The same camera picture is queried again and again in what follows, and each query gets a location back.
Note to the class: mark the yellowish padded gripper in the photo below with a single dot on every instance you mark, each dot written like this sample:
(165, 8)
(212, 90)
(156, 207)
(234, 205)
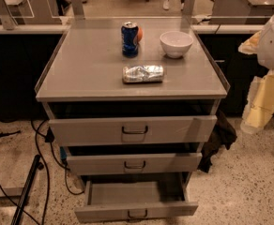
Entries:
(273, 46)

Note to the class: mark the grey drawer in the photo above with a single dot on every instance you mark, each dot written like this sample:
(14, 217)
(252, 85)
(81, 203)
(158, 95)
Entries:
(132, 130)
(144, 198)
(142, 163)

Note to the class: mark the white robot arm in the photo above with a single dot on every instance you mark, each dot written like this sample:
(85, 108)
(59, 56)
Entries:
(260, 100)

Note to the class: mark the grey drawer cabinet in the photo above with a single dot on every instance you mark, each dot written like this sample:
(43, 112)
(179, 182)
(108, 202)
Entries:
(85, 81)

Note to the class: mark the dark cloth on floor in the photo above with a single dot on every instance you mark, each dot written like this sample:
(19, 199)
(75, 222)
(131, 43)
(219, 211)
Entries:
(223, 134)

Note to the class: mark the white bowl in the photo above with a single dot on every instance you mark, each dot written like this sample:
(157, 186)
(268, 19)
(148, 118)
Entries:
(175, 43)

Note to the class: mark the crushed silver can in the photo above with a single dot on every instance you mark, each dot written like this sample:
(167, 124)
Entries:
(143, 74)

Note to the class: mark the orange fruit behind can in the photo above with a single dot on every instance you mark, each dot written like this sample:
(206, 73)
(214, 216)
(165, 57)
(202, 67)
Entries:
(140, 34)

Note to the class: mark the blue soda can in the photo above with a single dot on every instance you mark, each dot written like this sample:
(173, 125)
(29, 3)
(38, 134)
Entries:
(129, 34)

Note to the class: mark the black bar on floor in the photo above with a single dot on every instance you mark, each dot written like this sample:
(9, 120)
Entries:
(25, 193)

